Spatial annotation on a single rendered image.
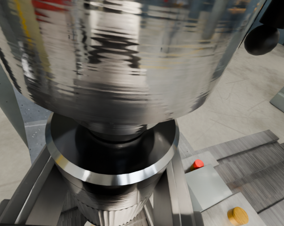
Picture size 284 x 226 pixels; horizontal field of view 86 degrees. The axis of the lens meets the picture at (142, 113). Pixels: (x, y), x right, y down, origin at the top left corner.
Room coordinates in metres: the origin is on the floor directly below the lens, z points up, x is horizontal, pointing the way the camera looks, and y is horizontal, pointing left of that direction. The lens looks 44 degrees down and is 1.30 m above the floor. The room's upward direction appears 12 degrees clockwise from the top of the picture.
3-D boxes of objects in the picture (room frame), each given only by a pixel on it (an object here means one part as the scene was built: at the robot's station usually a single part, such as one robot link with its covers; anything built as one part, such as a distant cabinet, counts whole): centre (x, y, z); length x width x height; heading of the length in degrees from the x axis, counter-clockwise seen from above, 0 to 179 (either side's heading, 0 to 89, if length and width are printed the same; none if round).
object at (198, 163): (0.15, -0.12, 1.05); 0.02 x 0.02 x 0.03
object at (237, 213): (0.08, -0.18, 1.05); 0.02 x 0.02 x 0.02
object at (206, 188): (0.11, -0.12, 1.04); 0.06 x 0.05 x 0.06; 121
